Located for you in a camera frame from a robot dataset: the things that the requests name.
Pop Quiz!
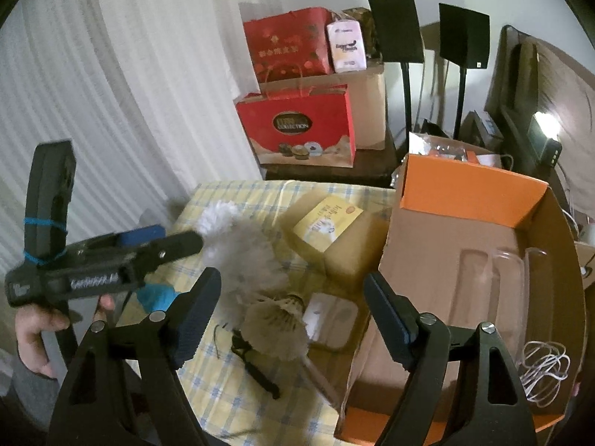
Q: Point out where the blue silicone funnel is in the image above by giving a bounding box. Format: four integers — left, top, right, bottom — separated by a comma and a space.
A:
136, 284, 179, 314

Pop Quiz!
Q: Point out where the small black clip stand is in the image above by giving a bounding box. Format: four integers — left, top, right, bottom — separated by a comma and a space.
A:
230, 329, 280, 401

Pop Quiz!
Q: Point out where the white feather duster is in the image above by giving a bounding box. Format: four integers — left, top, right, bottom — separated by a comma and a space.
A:
194, 201, 339, 408

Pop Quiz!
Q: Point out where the white feather shuttlecock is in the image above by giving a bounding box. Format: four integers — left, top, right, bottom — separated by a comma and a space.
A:
240, 294, 310, 361

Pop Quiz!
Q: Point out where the clear plastic container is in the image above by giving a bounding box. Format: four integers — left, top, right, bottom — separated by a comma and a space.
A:
448, 247, 550, 362

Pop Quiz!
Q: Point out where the sponge block with yellow label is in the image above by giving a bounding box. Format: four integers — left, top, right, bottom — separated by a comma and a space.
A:
279, 187, 389, 295

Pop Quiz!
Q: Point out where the white cable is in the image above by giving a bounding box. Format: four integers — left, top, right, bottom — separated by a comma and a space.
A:
517, 340, 572, 405

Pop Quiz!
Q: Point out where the person's left hand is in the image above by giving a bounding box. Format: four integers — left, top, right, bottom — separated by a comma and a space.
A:
15, 304, 70, 379

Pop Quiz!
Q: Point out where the yellow checkered tablecloth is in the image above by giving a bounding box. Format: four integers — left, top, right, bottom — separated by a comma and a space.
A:
116, 179, 402, 446

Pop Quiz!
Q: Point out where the orange cardboard box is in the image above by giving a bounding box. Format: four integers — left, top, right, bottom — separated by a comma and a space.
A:
335, 154, 586, 445

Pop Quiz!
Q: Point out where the white sheer curtain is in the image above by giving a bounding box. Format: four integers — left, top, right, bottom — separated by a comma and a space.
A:
1, 0, 259, 270

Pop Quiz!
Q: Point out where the large brown cardboard box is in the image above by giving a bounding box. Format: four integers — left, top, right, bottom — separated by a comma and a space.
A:
575, 242, 595, 290

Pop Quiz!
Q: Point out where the clear plastic bag of items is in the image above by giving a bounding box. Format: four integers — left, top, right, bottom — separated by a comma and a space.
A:
408, 133, 502, 168

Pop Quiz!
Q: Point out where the red Ferrero gift bag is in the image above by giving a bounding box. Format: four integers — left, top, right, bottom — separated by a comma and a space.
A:
236, 85, 356, 168

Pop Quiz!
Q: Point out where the black lamp device with light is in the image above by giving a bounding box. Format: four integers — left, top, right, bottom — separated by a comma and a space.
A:
527, 111, 563, 167

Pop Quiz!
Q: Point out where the brown cardboard box under bags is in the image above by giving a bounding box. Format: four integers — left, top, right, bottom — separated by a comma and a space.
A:
260, 62, 386, 150

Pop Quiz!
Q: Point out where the red Chinese gift bag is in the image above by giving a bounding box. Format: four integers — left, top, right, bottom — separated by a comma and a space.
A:
243, 7, 334, 84

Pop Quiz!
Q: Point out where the pink white paper package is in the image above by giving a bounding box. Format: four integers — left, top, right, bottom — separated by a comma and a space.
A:
327, 19, 367, 74

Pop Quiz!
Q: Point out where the brown sofa with cushions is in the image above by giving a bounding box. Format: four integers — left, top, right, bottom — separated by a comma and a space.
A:
486, 25, 594, 217

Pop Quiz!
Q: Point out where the right black speaker on stand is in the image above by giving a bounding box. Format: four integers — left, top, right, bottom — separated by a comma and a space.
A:
439, 3, 490, 140

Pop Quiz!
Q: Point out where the black speaker on stand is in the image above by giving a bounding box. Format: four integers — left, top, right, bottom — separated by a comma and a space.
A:
439, 3, 490, 140
368, 0, 425, 137

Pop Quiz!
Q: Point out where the left black speaker on stand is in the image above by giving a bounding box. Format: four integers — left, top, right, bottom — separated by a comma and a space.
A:
368, 0, 425, 137

